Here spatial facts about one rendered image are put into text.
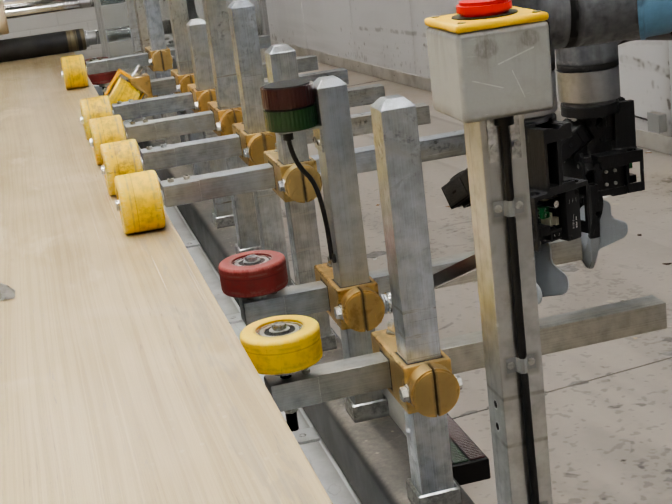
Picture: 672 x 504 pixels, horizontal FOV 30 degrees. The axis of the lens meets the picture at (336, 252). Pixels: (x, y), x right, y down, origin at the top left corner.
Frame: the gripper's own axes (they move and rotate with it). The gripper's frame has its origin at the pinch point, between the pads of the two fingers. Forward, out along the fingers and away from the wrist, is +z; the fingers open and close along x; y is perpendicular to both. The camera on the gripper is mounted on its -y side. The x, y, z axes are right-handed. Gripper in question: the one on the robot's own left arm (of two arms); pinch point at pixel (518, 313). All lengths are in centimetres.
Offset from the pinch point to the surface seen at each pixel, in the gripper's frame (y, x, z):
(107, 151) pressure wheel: -85, -2, -8
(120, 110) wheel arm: -129, 22, -6
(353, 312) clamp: -24.5, -2.9, 4.5
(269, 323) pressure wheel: -15.8, -19.3, -1.3
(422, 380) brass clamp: -1.2, -11.9, 3.5
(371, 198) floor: -330, 225, 90
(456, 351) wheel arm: -5.5, -3.8, 4.3
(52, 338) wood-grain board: -32.8, -35.7, -0.8
